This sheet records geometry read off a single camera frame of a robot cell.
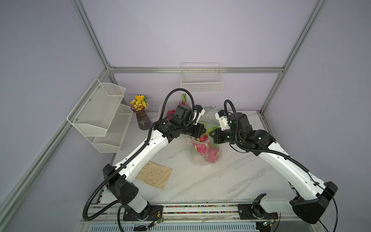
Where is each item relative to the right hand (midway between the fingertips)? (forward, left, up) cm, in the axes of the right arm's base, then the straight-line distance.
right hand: (210, 136), depth 71 cm
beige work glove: (-8, +33, -27) cm, 43 cm away
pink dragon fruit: (+44, +15, -15) cm, 49 cm away
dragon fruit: (-2, +5, -5) cm, 7 cm away
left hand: (+2, +4, +2) cm, 4 cm away
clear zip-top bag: (0, +6, -25) cm, 25 cm away
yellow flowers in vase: (+29, +43, -4) cm, 52 cm away
